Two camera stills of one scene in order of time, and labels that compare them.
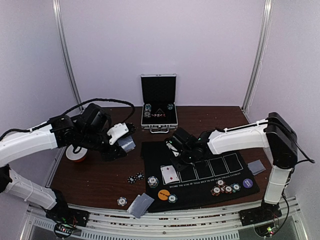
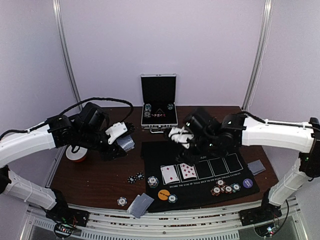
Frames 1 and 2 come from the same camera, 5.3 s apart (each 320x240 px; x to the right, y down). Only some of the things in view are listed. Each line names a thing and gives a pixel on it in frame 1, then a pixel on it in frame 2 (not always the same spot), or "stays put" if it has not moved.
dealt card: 256,167 stays put
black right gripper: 180,162 -> 186,155
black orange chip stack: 215,191 stays put
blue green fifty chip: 172,198 stays put
